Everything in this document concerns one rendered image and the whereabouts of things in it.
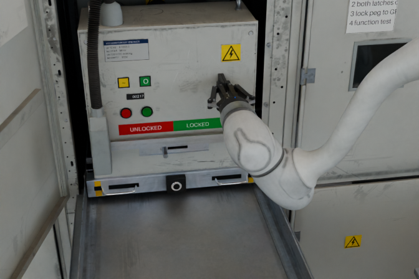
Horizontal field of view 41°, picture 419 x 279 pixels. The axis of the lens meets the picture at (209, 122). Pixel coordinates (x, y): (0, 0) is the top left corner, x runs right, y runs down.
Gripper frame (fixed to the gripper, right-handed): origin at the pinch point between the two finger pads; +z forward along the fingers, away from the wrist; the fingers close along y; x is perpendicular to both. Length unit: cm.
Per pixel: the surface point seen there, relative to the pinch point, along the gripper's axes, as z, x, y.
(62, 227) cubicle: 7, -51, -51
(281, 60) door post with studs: 7.4, 2.5, 19.0
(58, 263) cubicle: 6, -64, -54
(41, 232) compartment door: -10, -39, -54
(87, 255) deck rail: -22, -38, -41
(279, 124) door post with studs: 7.4, -18.8, 19.4
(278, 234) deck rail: -22.0, -38.0, 12.4
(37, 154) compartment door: -3, -17, -53
